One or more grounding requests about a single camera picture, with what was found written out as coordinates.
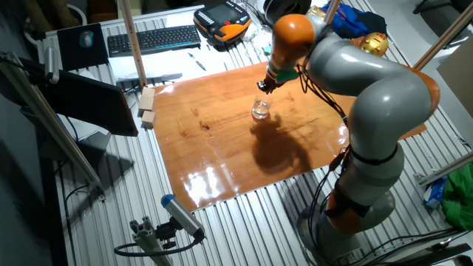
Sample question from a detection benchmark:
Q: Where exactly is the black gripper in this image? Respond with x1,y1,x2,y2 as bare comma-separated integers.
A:
256,72,286,95

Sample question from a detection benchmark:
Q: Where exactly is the glass beaker with water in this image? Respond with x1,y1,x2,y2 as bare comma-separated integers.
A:
251,92,274,120

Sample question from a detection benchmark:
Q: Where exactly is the white tissue wad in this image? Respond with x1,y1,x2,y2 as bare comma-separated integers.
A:
242,21,276,51

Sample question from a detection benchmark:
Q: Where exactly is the dark ballpoint pen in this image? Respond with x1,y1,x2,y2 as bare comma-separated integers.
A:
187,52,207,72

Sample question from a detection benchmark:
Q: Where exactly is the black round device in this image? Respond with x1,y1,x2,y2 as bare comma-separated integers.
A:
264,0,313,27

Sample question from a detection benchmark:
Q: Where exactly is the black orange teach pendant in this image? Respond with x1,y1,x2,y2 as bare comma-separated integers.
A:
193,0,253,44

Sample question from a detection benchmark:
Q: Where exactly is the glossy wooden board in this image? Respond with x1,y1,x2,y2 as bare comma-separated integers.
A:
152,50,428,212

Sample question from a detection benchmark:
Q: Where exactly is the gold foil bag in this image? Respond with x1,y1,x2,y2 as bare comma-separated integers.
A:
306,5,328,19

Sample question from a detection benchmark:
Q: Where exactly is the white paper sheet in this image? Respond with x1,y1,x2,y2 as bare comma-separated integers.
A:
108,46,259,83

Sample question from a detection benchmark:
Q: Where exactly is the blue cloth bag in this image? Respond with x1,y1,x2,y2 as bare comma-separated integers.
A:
321,1,388,40

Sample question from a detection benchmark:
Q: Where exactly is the gold piggy bank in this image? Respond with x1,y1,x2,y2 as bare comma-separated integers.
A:
358,32,389,57

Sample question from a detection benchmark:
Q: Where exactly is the light wooden block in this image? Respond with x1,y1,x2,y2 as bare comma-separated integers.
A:
140,110,157,129
137,86,157,112

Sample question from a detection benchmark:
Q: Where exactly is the black computer keyboard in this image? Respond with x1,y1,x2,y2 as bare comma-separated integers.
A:
106,24,203,58

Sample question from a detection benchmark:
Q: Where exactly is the black flat monitor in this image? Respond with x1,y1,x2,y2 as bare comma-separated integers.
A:
35,69,140,137

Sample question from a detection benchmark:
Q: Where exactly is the grey computer mouse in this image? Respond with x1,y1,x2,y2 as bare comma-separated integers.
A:
78,30,95,50

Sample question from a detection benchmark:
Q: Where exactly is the short aluminium profile stand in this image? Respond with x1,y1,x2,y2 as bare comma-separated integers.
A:
129,216,174,266

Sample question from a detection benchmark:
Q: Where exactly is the brown cardboard sheet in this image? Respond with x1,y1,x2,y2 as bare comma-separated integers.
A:
436,35,473,119

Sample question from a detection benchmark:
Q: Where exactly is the white round bin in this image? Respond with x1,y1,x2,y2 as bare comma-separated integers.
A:
22,3,89,47

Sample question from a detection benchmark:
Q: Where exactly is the black mouse pad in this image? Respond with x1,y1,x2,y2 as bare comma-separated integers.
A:
56,22,110,72

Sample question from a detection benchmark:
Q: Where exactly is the blue tissue pack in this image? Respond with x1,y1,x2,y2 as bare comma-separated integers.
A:
423,176,449,210

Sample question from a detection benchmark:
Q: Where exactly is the green cloth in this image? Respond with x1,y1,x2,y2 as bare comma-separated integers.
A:
441,162,473,232

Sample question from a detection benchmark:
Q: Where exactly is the metal spoon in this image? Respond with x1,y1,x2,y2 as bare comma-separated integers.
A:
424,231,471,252

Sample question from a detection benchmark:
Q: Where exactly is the black flat plate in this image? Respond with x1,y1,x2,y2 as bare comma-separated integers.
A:
384,242,473,266

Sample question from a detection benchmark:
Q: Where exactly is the silver camera with blue cap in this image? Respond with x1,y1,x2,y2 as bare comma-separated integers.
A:
160,194,206,239

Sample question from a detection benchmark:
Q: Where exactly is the black camera bracket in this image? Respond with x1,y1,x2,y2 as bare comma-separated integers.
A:
154,217,179,250

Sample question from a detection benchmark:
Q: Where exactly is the aluminium frame bar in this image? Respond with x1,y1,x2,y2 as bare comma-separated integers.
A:
413,151,473,188

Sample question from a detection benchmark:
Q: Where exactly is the black camera cable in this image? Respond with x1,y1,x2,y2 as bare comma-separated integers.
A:
113,229,205,258

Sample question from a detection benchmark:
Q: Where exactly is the long aluminium frame beam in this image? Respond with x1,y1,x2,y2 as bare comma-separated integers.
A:
0,51,106,202

